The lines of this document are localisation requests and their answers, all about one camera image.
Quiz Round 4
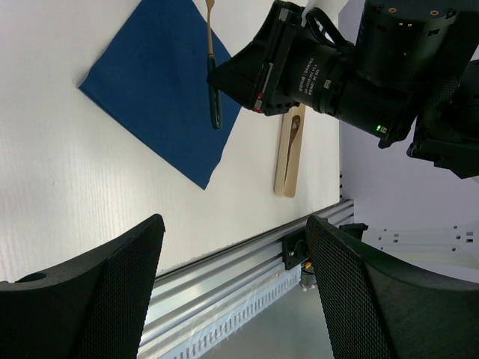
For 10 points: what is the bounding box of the beige cutlery tray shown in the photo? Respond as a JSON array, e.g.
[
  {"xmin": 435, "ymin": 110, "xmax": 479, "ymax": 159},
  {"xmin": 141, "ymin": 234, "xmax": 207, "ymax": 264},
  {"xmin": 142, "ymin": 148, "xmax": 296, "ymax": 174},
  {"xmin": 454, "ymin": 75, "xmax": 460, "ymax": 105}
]
[{"xmin": 273, "ymin": 103, "xmax": 307, "ymax": 198}]

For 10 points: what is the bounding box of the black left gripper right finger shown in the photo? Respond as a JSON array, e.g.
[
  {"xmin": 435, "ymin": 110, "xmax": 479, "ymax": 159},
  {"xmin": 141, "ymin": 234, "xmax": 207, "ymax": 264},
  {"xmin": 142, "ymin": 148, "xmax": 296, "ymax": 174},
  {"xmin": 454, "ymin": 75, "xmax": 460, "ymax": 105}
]
[{"xmin": 305, "ymin": 215, "xmax": 478, "ymax": 358}]

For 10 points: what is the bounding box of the aluminium table edge rail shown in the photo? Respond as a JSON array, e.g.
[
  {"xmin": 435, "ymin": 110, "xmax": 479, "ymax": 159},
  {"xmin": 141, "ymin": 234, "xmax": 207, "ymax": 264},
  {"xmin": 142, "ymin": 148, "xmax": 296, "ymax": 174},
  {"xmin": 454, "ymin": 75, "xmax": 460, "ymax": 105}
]
[{"xmin": 136, "ymin": 199, "xmax": 355, "ymax": 345}]

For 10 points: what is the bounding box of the gold fork green handle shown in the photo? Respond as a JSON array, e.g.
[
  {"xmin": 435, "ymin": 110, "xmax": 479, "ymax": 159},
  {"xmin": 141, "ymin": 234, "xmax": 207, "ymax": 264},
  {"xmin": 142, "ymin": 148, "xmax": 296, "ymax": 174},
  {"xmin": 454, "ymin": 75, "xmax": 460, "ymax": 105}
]
[{"xmin": 205, "ymin": 0, "xmax": 223, "ymax": 130}]

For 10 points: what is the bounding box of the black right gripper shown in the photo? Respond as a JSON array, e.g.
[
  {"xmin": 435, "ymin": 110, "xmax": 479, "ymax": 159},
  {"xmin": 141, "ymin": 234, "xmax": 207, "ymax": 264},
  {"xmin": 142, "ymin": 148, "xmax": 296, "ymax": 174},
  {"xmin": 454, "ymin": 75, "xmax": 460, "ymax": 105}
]
[{"xmin": 207, "ymin": 1, "xmax": 478, "ymax": 146}]

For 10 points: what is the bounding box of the brown wooden spoon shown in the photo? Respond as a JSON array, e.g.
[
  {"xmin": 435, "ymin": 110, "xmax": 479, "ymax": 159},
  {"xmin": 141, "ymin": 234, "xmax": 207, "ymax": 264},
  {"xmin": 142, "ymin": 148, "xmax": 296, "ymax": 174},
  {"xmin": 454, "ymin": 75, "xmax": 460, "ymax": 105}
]
[{"xmin": 281, "ymin": 115, "xmax": 303, "ymax": 188}]

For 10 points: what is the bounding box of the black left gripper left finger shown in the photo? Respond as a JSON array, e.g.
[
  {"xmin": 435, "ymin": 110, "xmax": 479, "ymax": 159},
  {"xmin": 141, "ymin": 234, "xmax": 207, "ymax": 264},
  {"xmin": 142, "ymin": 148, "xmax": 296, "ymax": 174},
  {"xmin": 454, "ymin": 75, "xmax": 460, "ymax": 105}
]
[{"xmin": 1, "ymin": 214, "xmax": 165, "ymax": 358}]

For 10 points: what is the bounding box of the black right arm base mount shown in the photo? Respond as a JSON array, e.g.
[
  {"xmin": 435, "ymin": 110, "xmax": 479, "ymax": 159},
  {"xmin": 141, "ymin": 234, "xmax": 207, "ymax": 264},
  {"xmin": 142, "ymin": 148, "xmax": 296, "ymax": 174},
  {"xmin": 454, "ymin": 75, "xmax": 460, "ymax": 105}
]
[{"xmin": 280, "ymin": 223, "xmax": 368, "ymax": 271}]

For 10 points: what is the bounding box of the blue paper napkin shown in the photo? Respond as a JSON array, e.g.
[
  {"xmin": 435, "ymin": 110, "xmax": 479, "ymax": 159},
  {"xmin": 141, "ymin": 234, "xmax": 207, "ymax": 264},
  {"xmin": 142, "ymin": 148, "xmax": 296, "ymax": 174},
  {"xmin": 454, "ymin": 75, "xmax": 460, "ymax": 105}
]
[{"xmin": 79, "ymin": 1, "xmax": 241, "ymax": 189}]

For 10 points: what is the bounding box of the white slotted cable duct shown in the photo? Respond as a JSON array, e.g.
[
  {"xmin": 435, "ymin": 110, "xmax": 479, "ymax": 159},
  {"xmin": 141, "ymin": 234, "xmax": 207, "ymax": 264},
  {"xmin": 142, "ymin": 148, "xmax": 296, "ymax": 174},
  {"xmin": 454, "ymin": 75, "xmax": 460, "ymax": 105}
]
[{"xmin": 157, "ymin": 271, "xmax": 301, "ymax": 358}]

